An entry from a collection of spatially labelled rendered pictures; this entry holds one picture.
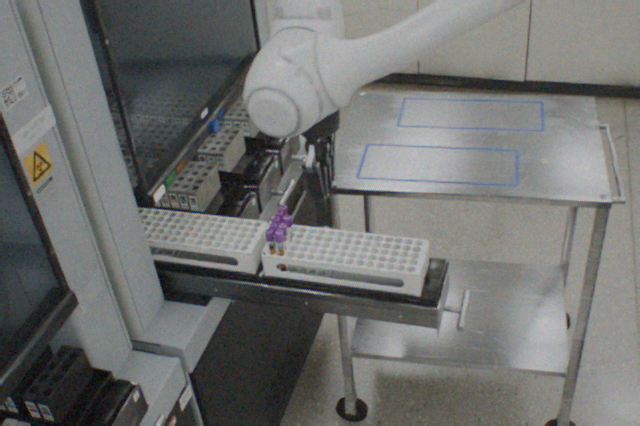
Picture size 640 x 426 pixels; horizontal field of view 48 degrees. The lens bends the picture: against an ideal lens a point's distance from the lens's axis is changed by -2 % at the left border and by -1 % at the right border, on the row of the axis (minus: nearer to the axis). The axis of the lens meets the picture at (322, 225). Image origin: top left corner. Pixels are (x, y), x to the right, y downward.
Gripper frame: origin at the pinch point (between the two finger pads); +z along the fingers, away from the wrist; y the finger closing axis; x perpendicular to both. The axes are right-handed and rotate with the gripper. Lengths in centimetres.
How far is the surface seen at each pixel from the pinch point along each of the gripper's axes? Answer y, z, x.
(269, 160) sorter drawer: 33.5, 14.0, 23.9
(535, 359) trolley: 33, 67, -41
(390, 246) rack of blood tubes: 2.4, 8.9, -11.2
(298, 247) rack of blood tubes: -1.3, 8.8, 5.3
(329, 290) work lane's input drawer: -5.6, 14.4, -1.5
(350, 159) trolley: 36.2, 13.4, 5.2
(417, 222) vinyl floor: 121, 96, 5
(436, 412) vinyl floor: 34, 95, -17
